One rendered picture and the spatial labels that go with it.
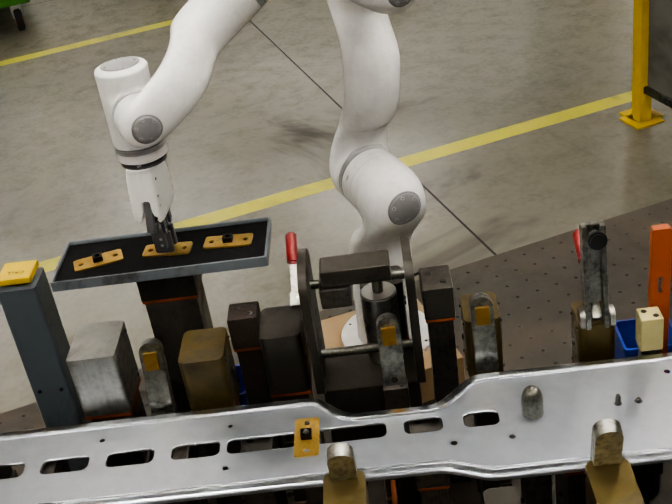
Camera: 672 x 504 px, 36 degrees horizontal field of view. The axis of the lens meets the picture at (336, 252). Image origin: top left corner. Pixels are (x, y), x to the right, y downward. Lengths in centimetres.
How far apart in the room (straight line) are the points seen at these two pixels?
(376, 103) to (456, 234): 222
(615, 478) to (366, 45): 82
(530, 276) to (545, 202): 175
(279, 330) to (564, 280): 92
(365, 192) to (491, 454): 56
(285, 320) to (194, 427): 23
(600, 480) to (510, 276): 108
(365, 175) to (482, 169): 262
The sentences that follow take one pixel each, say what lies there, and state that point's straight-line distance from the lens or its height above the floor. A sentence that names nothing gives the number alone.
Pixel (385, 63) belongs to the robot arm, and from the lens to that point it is 177.
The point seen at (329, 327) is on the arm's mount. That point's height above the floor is 79.
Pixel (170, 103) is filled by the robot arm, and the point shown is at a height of 146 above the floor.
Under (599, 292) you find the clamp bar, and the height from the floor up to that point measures 110.
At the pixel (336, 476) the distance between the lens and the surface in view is 142.
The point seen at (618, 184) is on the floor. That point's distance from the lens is 427.
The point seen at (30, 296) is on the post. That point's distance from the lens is 185.
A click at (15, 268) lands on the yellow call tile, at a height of 116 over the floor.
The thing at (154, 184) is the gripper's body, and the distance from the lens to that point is 168.
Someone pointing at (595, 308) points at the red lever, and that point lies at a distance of 166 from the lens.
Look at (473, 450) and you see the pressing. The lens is 152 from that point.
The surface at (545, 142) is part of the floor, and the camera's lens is 463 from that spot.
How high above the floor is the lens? 202
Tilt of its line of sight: 31 degrees down
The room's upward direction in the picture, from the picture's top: 9 degrees counter-clockwise
